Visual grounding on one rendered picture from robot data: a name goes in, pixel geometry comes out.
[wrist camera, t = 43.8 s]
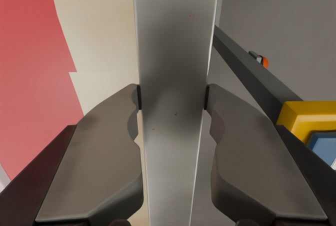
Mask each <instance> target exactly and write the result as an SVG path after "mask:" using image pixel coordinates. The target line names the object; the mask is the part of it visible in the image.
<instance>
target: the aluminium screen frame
mask: <svg viewBox="0 0 336 226"><path fill-rule="evenodd" d="M217 4H218V0H133V10H134V24H135V38H136V52H137V66H138V79H139V87H140V100H141V121H142V135H143V148H144V162H145V176H146V190H147V204H148V217H149V226H190V223H191V215H192V207H193V199H194V191H195V183H196V175H197V167H198V158H199V150H200V142H201V134H202V126H203V118H204V107H205V98H206V90H207V85H208V77H209V69H210V61H211V53H212V45H213V37H214V29H215V20H216V12H217Z"/></svg>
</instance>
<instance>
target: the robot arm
mask: <svg viewBox="0 0 336 226"><path fill-rule="evenodd" d="M139 110H142V108H141V94H140V86H139V84H135V83H131V84H129V85H127V86H126V87H124V88H122V89H121V90H119V91H118V92H116V93H114V94H113V95H111V96H110V97H108V98H107V99H105V100H103V101H102V102H100V103H99V104H98V105H96V106H95V107H94V108H92V109H91V110H90V111H89V112H88V113H87V114H86V115H85V116H84V117H83V118H82V119H81V120H80V121H79V122H78V123H77V124H76V125H67V126H66V127H65V128H64V129H63V130H62V131H61V132H60V133H59V134H58V135H57V136H56V137H55V138H54V139H53V140H52V141H51V142H50V143H49V144H48V145H47V146H46V147H45V148H44V149H43V150H42V151H41V152H40V153H39V154H38V155H37V156H36V157H35V158H34V159H33V160H32V161H31V162H30V163H29V164H28V165H27V166H26V167H25V168H24V169H23V170H22V171H21V172H20V173H19V174H18V175H17V176H16V177H15V178H14V179H13V180H12V181H11V182H10V183H9V184H8V185H7V186H6V187H5V188H4V189H3V191H2V192H1V193H0V226H131V224H130V222H129V221H128V220H127V219H129V218H130V217H131V216H132V215H133V214H135V213H136V212H137V211H138V210H139V209H140V208H141V207H142V205H143V203H144V187H143V173H142V161H141V150H140V147H139V146H138V145H137V144H136V143H135V142H134V140H135V138H136V137H137V136H138V134H139V131H138V120H137V113H138V112H139ZM204 110H206V111H207V112H208V113H209V115H210V116H211V124H210V131H209V134H210V135H211V137H212V138H213V139H214V140H215V142H216V144H217V145H216V147H215V152H214V158H213V164H212V169H211V175H210V187H211V200H212V203H213V205H214V206H215V207H216V208H217V209H218V210H219V211H220V212H222V213H223V214H224V215H226V216H227V217H228V218H230V219H231V220H232V221H234V222H235V223H236V225H235V226H336V171H335V170H334V169H333V168H331V167H330V166H329V165H328V164H327V163H326V162H325V161H323V160H322V159H321V158H320V157H319V156H318V155H317V154H315V153H314V152H313V151H312V150H311V149H310V148H309V147H307V146H306V145H305V144H304V143H303V142H302V141H301V140H299V139H298V138H297V137H296V136H295V135H294V134H293V133H291V132H290V131H289V130H288V129H287V128H286V127H285V126H283V125H277V124H273V122H272V121H271V120H269V119H268V118H267V117H266V116H265V115H264V114H263V113H262V112H260V111H259V110H258V109H256V108H255V107H254V106H252V105H251V104H249V103H248V102H246V101H244V100H243V99H241V98H239V97H238V96H236V95H234V94H233V93H231V92H229V91H227V90H226V89H224V88H222V87H221V86H219V85H217V84H214V83H212V84H208V85H207V87H206V95H205V103H204Z"/></svg>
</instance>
